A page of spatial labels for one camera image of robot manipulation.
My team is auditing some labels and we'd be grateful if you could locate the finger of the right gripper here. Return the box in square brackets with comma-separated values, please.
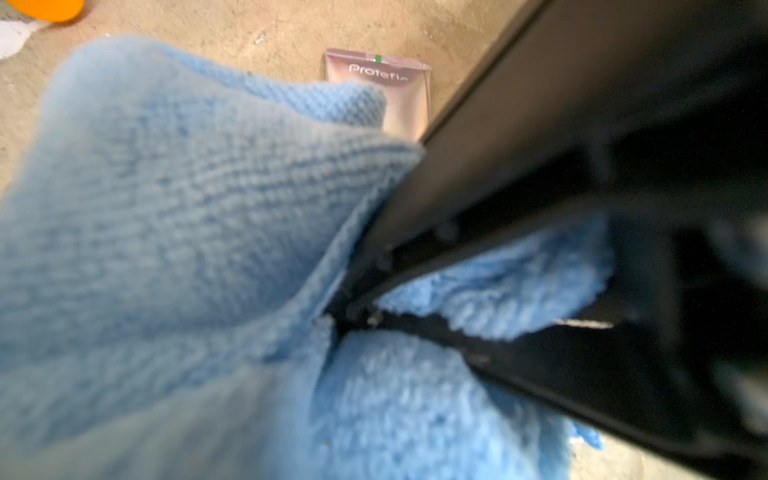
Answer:
[344, 1, 767, 306]
[335, 307, 767, 479]

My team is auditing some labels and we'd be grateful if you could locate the clear pink tube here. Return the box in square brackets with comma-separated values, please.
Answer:
[325, 49, 432, 141]

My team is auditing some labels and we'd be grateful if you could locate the blue microfiber cloth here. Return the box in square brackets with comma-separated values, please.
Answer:
[1, 38, 602, 479]

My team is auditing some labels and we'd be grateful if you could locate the orange cap toothpaste tube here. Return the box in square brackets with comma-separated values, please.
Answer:
[8, 0, 85, 23]

